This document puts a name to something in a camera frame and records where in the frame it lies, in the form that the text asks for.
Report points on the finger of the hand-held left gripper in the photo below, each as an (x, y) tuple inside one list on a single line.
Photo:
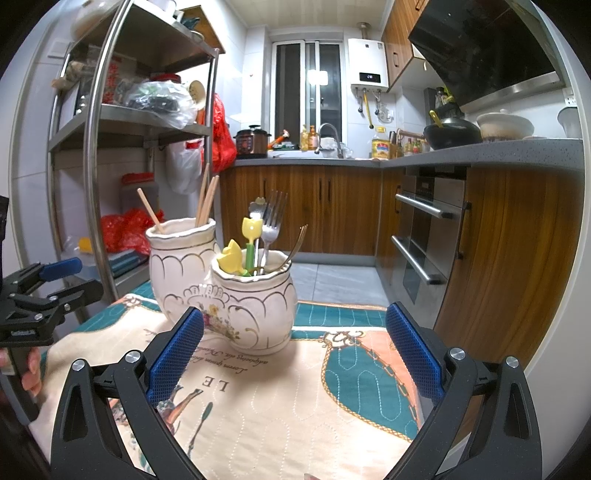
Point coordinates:
[(81, 291), (60, 268)]

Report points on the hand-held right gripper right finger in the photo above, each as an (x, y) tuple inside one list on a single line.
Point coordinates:
[(413, 350)]

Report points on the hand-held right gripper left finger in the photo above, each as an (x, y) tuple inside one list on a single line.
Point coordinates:
[(178, 355)]

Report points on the white floral ceramic utensil holder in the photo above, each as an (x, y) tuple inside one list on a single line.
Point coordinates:
[(231, 300)]

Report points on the all-yellow tulip utensil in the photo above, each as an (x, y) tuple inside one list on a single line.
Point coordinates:
[(231, 258)]

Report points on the green-stemmed yellow tulip utensil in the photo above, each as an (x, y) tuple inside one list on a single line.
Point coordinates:
[(251, 228)]

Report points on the gold fork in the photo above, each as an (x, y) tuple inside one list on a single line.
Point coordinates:
[(295, 244)]

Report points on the silver fork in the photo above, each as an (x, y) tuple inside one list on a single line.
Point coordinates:
[(274, 221)]

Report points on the silver flower-shaped spoon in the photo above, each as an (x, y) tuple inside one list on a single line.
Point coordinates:
[(257, 206)]

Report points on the person's left hand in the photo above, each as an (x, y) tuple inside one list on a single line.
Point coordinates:
[(32, 374)]

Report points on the small yellow plastic item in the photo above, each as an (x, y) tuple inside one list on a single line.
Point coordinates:
[(85, 245)]

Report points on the crumpled red plastic bag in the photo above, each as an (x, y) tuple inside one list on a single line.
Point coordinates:
[(124, 228)]

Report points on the printed quilted tablecloth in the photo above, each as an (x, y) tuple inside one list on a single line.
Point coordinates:
[(277, 401)]

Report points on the red-lidded plastic container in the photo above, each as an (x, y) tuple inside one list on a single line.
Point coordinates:
[(138, 189)]

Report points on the steel built-in oven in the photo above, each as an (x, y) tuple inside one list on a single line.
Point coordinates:
[(425, 230)]

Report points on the wooden side cabinet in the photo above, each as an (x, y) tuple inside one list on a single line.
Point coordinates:
[(512, 258)]

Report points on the steel shelf rack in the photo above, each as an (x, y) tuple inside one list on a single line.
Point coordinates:
[(104, 115)]

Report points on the hanging white plastic bag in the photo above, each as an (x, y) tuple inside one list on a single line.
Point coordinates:
[(184, 166)]

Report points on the wooden base cabinets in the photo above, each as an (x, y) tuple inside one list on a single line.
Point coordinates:
[(300, 207)]

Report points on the clear plastic bag dark contents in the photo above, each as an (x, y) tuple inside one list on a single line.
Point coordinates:
[(157, 101)]

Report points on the grey kitchen countertop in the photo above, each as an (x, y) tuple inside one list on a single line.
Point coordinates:
[(461, 159)]

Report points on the yellow cooking oil bottle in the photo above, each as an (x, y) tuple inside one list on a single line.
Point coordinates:
[(380, 148)]

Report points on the hanging red plastic bag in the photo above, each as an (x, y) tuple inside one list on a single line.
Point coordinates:
[(221, 138)]

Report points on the black wok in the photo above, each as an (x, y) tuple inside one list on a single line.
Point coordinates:
[(452, 134)]

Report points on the dark red rice cooker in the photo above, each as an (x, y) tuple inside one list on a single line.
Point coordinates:
[(251, 143)]

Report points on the steel kitchen faucet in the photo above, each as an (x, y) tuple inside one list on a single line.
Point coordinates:
[(330, 134)]

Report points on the orange soap bottles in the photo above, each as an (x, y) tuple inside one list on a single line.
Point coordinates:
[(310, 138)]

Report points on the white clay pot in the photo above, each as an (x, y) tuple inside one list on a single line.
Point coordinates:
[(505, 125)]

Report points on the white bowl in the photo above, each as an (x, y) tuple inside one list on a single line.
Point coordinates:
[(569, 122)]

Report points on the sliding glass window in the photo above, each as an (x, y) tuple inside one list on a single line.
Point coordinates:
[(307, 92)]

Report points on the white water heater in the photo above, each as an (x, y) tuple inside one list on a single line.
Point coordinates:
[(366, 62)]

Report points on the black range hood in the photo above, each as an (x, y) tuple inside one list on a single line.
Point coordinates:
[(485, 50)]

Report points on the wooden wall cabinet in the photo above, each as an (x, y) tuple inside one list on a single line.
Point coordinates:
[(399, 41)]

